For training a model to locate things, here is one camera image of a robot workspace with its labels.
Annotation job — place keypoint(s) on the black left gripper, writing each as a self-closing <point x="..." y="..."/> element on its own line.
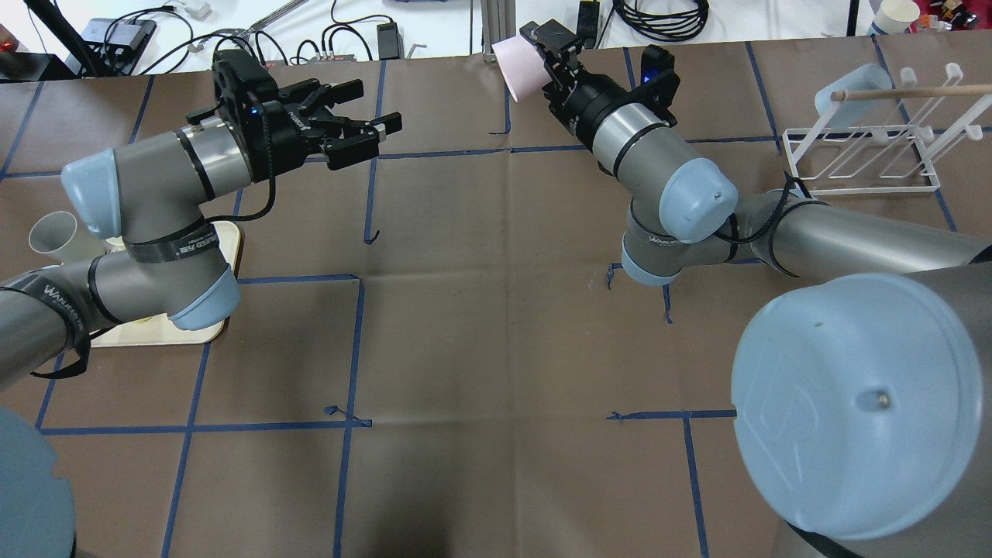
<point x="284" y="142"/>

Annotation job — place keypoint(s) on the cream plastic tray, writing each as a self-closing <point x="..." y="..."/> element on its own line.
<point x="183" y="299"/>

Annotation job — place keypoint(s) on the white paper cup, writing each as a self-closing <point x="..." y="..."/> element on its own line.
<point x="893" y="16"/>

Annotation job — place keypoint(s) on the white wire cup rack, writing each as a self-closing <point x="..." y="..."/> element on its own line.
<point x="879" y="133"/>

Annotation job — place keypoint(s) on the pink plastic cup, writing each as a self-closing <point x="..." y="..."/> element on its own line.
<point x="522" y="66"/>

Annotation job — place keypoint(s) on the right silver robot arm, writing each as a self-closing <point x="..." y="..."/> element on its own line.
<point x="862" y="402"/>

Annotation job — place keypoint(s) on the aluminium frame post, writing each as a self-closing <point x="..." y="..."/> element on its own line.
<point x="498" y="24"/>

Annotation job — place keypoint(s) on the black power adapter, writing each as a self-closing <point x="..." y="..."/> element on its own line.
<point x="388" y="41"/>

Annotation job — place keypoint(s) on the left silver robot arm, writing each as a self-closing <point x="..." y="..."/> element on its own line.
<point x="150" y="194"/>

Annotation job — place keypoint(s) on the grey plastic cup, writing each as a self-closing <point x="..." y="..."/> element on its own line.
<point x="61" y="237"/>

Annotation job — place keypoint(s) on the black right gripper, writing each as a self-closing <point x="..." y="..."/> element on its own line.
<point x="590" y="98"/>

